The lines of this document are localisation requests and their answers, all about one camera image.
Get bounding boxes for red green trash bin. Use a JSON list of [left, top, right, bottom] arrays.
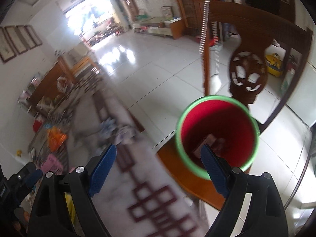
[[175, 95, 260, 180]]

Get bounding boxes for pink plastic bag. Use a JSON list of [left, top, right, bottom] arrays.
[[40, 153, 64, 175]]

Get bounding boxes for orange snack bag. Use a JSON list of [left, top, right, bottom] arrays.
[[47, 126, 68, 152]]

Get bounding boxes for grey patterned floor rug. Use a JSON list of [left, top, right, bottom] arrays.
[[27, 73, 218, 237]]

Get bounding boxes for dark wooden chair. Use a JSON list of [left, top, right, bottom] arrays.
[[196, 0, 313, 132]]

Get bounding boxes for wooden tv cabinet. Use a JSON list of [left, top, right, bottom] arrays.
[[132, 17, 186, 40]]

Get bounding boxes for framed wall pictures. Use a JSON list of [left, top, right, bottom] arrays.
[[0, 25, 42, 64]]

